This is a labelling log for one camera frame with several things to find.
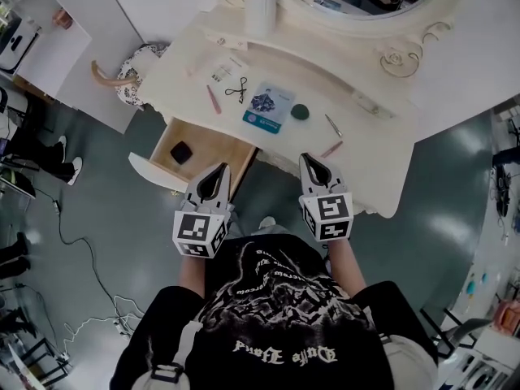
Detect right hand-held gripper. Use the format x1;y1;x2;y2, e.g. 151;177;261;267
299;153;354;243

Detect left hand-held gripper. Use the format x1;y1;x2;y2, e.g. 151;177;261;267
173;162;234;259

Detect pink pen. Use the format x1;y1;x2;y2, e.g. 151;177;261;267
320;141;345;158
206;84;223;115

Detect wooden drawer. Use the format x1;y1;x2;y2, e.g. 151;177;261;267
128;115;258;197

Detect silver tweezers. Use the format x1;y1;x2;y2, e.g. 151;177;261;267
324;114;345;138

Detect blue packet card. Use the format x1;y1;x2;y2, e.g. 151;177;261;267
242;80;296;136

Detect black eyelash curler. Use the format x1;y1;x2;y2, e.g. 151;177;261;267
224;76;249;104

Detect person's right forearm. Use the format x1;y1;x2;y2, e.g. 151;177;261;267
324;237;369;300

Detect person's left forearm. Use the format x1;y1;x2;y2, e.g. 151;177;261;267
178;253;209;300

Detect cream ornate dressing table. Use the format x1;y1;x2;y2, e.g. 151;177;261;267
128;0;472;219

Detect black square case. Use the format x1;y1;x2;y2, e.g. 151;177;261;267
169;140;194;164

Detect white paper packet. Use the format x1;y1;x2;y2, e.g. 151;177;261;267
209;54;249;83

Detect wooden chair floral cushion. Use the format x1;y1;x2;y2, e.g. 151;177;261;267
91;42;170;110

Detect person's black printed t-shirt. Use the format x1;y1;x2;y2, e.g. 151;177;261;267
113;233;440;390

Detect white tall vase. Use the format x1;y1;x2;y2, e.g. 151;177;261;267
242;0;280;42

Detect white shelf unit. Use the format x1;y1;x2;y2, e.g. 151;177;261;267
15;0;143;136

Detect small brown box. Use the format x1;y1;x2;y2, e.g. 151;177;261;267
51;8;73;30

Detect white boxy appliance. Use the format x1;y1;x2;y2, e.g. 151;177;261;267
0;16;41;75

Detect black floor cable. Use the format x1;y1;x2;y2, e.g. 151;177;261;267
50;199;121;302

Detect white floor cable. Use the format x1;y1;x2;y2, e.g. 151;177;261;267
63;294;144;343

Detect black frame grey chair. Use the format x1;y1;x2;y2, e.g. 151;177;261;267
420;306;505;361

